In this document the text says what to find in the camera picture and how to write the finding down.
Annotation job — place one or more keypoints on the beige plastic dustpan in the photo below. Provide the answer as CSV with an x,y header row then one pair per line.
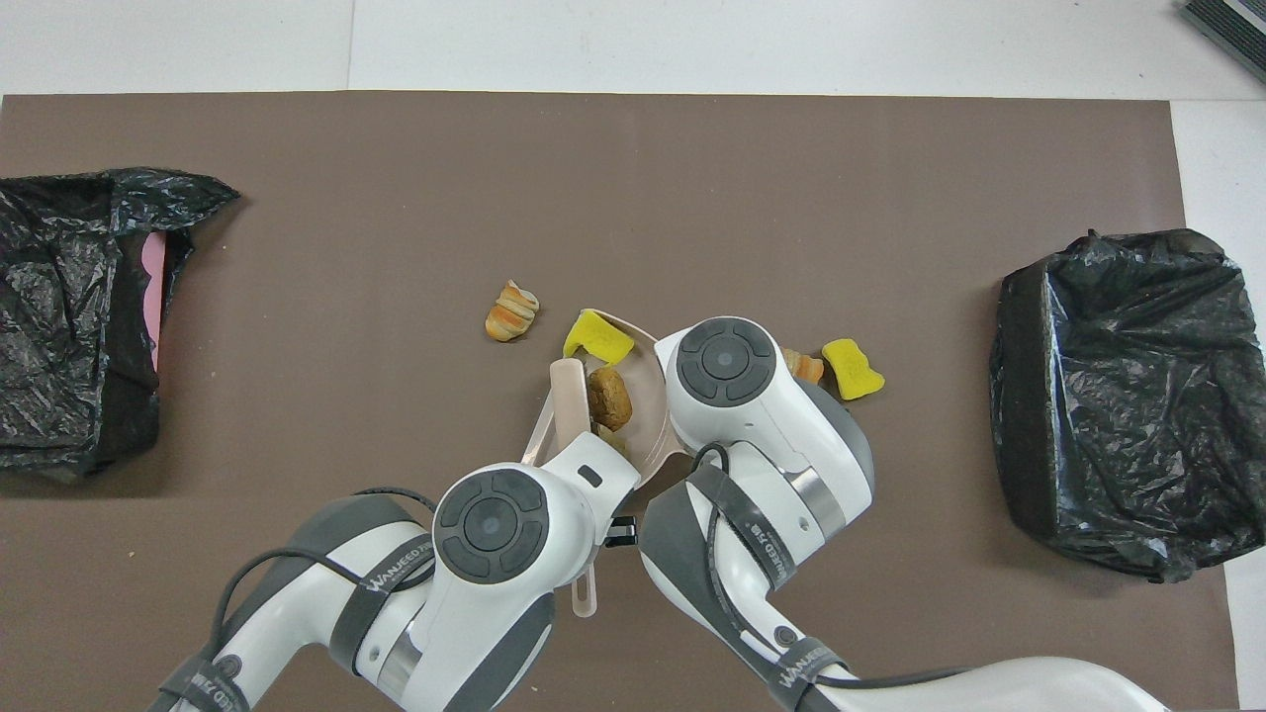
x,y
648,415

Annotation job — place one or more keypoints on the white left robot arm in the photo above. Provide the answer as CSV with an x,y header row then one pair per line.
x,y
455,613

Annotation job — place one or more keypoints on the pink plastic bin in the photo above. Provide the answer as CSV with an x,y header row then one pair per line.
x,y
153,297

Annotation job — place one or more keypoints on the dark grey ribbed object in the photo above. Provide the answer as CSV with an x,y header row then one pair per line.
x,y
1231,30

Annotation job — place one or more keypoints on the brown table mat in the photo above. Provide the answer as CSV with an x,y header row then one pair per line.
x,y
633,178

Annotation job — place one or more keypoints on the brown bread roll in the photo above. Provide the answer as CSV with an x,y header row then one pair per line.
x,y
610,398

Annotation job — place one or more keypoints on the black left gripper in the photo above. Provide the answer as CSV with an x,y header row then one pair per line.
x,y
621,531

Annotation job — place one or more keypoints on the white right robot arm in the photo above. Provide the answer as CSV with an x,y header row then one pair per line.
x,y
771,425

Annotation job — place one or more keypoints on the beige hand brush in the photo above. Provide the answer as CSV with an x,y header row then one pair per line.
x,y
569,396

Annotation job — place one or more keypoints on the toy croissant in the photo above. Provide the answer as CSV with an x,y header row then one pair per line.
x,y
806,368
512,311

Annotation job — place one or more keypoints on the yellow sponge piece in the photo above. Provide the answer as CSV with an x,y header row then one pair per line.
x,y
598,336
853,369

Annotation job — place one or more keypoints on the black trash bag bin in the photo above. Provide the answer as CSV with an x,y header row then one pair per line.
x,y
59,326
1137,396

